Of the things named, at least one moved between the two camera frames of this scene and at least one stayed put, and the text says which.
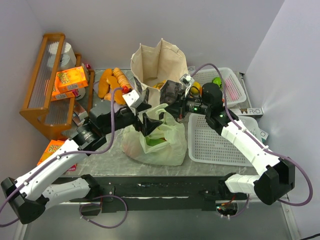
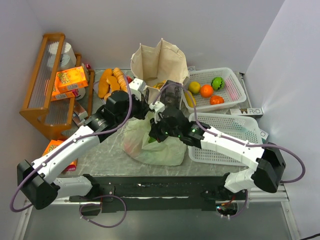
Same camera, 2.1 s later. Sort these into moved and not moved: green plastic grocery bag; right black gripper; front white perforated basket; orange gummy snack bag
Moved: right black gripper
Not moved: front white perforated basket; orange gummy snack bag; green plastic grocery bag
